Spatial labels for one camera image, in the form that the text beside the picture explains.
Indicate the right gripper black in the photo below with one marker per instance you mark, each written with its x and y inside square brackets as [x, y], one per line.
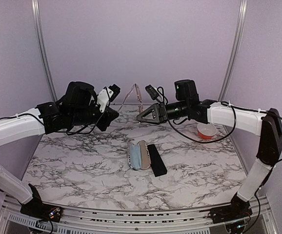
[158, 110]

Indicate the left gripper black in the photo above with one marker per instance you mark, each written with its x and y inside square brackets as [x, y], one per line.
[110, 115]

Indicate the striped flag glasses pouch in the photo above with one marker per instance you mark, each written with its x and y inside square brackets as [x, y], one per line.
[145, 157]

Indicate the blue cleaning cloth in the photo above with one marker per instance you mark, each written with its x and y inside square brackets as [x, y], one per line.
[135, 156]

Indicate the black glasses case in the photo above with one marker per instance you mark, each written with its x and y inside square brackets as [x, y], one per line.
[157, 164]

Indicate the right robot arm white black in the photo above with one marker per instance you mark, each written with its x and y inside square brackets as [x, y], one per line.
[265, 124]

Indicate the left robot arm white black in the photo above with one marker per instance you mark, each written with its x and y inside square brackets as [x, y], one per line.
[79, 106]

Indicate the orange white bowl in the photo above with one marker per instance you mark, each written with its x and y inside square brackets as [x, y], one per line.
[206, 131]

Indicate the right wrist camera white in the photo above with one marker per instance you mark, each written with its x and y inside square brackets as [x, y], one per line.
[155, 94]

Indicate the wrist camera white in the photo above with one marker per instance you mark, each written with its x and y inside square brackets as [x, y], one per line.
[155, 94]
[107, 95]

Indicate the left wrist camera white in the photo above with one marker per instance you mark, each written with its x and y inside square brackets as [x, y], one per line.
[107, 95]

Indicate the left aluminium frame post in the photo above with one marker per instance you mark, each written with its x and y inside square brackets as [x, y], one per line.
[42, 48]

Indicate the aluminium frame post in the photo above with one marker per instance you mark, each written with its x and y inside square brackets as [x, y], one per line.
[42, 48]
[235, 48]

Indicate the front aluminium rail base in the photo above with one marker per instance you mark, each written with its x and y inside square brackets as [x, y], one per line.
[199, 220]

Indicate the right aluminium frame post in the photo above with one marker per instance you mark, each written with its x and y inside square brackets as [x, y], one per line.
[235, 48]

